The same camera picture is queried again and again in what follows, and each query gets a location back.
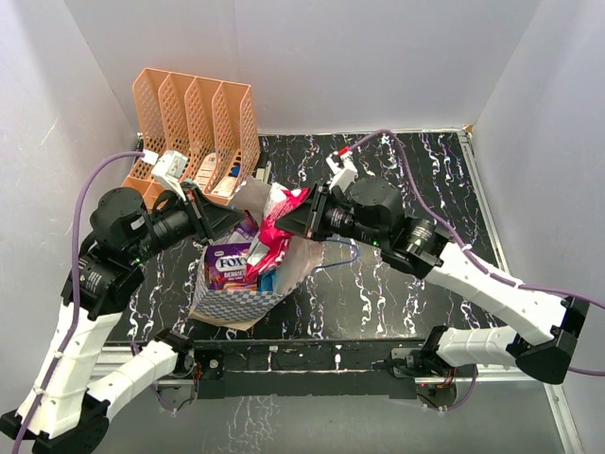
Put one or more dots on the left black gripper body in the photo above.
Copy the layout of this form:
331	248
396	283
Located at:
169	226

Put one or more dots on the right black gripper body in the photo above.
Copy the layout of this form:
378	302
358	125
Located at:
339	218

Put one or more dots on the blue checkered paper bag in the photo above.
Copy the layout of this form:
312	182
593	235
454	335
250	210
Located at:
240	310

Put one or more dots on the pink chips bag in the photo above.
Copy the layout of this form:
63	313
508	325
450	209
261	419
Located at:
270	244

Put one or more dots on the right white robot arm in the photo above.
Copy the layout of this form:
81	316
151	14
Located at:
540	330

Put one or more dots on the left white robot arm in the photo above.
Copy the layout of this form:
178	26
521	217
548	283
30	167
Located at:
65	412

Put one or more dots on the purple Fox's candy bag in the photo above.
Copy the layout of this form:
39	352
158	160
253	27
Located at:
225	262

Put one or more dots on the white bottle in organizer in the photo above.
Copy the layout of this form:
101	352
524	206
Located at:
206	170

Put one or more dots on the grey stapler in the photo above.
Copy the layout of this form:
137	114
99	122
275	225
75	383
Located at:
263	168

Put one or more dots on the blue snack packet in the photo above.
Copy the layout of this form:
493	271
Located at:
265	281

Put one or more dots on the orange plastic file organizer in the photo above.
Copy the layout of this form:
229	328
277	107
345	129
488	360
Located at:
196	116

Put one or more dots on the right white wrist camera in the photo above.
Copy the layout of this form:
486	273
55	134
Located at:
343	169

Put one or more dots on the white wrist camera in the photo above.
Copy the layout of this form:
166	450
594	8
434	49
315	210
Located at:
167	168
343	169

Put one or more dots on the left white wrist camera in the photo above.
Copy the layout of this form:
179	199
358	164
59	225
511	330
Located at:
167	168

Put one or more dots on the aluminium frame rail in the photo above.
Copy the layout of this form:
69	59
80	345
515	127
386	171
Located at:
112	358

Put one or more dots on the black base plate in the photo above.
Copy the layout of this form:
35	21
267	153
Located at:
302	369

